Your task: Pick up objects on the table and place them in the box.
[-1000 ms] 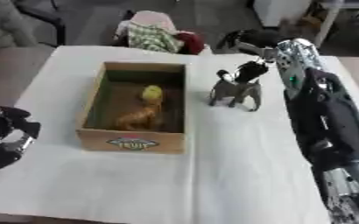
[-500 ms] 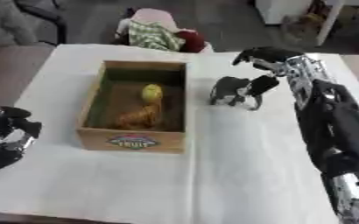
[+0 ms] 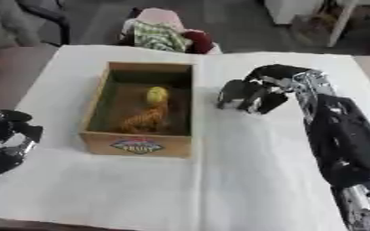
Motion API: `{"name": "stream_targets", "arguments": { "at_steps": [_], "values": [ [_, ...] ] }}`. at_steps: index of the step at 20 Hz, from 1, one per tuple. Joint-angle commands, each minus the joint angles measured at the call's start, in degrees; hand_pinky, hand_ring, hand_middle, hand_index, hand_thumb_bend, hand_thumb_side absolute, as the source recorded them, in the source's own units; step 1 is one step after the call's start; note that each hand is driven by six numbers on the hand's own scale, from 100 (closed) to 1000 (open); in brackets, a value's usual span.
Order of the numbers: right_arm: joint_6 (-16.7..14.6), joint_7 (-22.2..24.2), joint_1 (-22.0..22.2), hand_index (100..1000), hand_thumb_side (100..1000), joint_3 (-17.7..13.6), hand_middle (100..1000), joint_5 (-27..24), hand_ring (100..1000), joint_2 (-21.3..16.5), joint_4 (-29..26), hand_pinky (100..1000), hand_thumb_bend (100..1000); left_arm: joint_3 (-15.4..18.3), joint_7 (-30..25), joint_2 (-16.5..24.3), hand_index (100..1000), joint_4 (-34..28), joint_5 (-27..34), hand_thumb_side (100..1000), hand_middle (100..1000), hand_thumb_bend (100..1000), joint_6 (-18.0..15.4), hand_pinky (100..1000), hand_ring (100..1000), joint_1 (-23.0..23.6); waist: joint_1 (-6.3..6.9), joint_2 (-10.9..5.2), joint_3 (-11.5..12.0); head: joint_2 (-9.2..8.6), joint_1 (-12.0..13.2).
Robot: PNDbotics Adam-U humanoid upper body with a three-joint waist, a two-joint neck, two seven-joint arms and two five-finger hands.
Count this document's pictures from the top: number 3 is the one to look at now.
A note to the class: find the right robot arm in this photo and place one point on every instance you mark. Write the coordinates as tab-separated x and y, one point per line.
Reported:
346	141

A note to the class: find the yellow green toy fruit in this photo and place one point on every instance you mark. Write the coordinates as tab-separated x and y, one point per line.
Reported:
157	94

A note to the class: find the dark red cloth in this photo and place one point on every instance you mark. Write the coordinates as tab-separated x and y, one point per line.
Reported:
200	40

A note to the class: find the pink cloth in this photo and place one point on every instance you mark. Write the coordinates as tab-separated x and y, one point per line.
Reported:
159	16

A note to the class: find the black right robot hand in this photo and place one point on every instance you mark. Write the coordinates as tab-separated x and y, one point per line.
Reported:
264	87

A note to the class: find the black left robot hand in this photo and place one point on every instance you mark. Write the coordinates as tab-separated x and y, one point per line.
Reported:
4	124

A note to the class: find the grey upholstered seat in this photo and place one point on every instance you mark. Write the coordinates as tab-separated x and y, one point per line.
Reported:
6	27

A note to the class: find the orange striped soft toy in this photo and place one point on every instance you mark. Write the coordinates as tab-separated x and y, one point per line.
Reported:
147	118

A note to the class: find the tan cardboard box green inside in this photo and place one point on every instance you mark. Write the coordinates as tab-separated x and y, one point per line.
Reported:
138	147

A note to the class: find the white furniture frame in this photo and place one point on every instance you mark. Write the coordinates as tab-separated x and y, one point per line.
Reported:
320	13

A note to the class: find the black chair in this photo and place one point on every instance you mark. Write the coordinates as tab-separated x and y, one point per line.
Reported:
48	16

